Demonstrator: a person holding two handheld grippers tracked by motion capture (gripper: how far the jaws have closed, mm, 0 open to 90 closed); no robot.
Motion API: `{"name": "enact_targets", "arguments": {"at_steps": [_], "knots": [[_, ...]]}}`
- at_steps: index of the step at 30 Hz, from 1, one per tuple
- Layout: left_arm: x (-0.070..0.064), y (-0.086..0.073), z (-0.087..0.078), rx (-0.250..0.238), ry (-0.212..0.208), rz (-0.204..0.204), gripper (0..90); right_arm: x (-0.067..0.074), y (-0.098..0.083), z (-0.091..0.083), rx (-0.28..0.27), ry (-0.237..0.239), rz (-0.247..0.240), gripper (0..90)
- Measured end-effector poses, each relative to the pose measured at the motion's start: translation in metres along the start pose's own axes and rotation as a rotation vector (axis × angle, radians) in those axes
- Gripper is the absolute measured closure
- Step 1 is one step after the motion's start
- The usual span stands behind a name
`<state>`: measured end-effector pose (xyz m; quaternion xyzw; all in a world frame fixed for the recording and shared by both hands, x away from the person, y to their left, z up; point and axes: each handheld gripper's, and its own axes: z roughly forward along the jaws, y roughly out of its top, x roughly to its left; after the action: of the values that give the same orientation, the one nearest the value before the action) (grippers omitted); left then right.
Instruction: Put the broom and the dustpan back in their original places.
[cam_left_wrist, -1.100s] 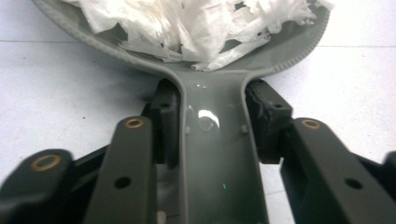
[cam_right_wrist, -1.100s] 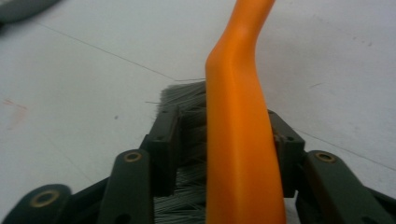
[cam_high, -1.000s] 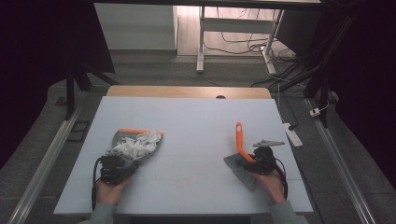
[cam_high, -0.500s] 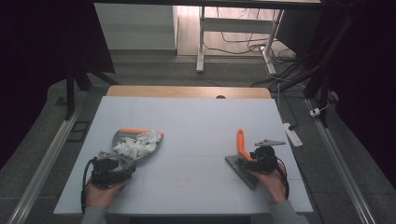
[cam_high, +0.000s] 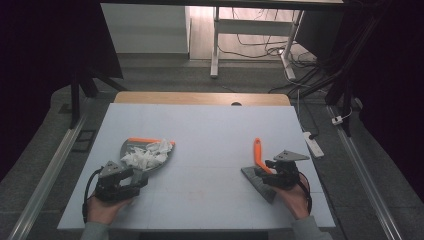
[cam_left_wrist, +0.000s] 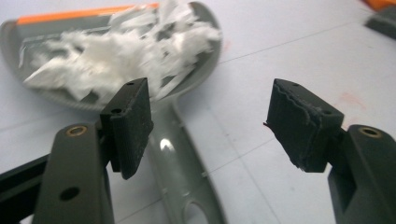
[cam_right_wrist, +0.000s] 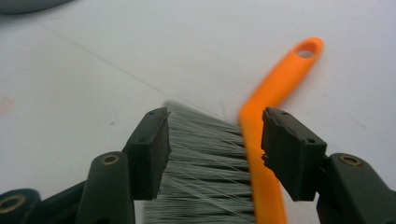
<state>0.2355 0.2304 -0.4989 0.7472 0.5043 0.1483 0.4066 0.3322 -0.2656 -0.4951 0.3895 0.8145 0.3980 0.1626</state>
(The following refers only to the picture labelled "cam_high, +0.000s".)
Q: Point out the wooden table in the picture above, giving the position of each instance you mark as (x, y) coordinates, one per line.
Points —
(183, 98)

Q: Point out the person's right hand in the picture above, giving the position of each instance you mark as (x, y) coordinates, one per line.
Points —
(298, 201)

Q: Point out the grey dustpan with orange edge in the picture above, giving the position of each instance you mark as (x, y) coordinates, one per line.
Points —
(128, 146)

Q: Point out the white power strip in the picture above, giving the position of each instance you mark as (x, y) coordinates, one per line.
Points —
(314, 145)

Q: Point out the dark curtain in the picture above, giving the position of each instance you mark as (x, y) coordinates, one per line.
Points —
(393, 83)
(40, 66)

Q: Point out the pile of white paper scraps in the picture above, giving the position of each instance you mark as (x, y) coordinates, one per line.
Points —
(146, 156)

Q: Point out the small white plug adapter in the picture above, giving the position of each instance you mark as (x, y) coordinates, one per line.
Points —
(337, 120)

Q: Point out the pale foam board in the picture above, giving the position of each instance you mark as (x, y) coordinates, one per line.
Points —
(206, 123)

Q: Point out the black metal stand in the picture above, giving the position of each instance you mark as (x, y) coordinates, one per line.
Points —
(343, 76)

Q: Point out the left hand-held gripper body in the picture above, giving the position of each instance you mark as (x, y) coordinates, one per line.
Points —
(106, 190)

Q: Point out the aluminium rail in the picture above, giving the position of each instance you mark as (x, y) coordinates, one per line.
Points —
(53, 173)
(363, 173)

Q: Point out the white metal desk frame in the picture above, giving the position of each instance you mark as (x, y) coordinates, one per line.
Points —
(253, 27)

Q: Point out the black tripod stand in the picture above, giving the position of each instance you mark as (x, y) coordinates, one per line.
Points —
(76, 100)

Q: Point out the white cabinet panel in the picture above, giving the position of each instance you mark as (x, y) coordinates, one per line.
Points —
(143, 28)

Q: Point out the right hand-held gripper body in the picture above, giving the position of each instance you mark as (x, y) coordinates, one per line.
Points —
(286, 175)

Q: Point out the person's left hand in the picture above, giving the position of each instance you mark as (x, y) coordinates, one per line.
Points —
(100, 210)

